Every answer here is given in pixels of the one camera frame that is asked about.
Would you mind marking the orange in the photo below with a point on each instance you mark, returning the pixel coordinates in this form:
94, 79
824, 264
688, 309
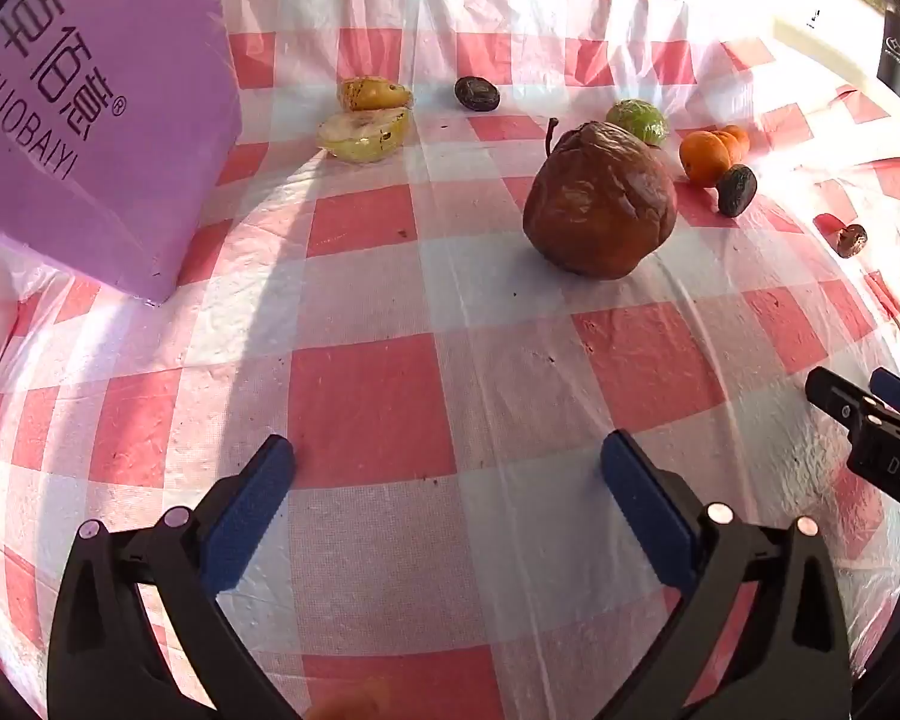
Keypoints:
738, 136
703, 157

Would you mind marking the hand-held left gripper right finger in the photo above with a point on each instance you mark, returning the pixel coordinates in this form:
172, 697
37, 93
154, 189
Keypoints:
645, 510

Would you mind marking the pale cut pear half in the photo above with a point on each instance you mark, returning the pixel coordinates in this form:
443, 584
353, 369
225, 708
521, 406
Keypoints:
360, 136

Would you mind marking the green plastic-wrapped fruit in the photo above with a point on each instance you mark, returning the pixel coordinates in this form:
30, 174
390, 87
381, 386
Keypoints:
639, 120

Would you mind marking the yellow pear half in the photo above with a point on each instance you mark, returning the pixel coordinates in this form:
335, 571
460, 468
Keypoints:
371, 94

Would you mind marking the purple cardboard box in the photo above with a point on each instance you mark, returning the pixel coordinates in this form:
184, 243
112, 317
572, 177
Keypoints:
112, 127

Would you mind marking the brown rotten pear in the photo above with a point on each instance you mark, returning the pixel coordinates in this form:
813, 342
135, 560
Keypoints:
598, 202

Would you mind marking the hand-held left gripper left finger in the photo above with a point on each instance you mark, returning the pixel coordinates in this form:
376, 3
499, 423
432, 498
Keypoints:
246, 514

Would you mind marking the red white checkered tablecloth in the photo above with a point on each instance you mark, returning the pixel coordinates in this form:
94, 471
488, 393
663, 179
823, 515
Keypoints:
367, 405

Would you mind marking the black sign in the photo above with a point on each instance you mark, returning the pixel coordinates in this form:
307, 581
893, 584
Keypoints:
896, 52

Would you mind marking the dark wrinkled date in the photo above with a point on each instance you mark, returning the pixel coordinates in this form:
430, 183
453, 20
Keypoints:
477, 94
736, 190

